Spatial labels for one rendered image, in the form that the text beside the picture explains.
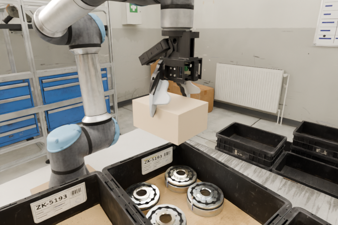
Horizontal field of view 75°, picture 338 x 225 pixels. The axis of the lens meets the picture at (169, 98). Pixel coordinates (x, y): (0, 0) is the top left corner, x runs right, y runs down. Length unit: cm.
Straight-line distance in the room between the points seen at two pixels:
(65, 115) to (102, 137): 166
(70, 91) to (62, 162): 168
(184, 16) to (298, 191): 82
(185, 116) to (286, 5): 301
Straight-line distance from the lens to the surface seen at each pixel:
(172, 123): 50
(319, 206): 103
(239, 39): 362
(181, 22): 49
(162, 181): 77
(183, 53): 50
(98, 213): 70
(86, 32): 87
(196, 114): 54
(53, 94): 244
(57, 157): 87
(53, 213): 68
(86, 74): 88
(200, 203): 66
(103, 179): 64
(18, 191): 111
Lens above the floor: 131
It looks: 18 degrees down
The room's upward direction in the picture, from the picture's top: straight up
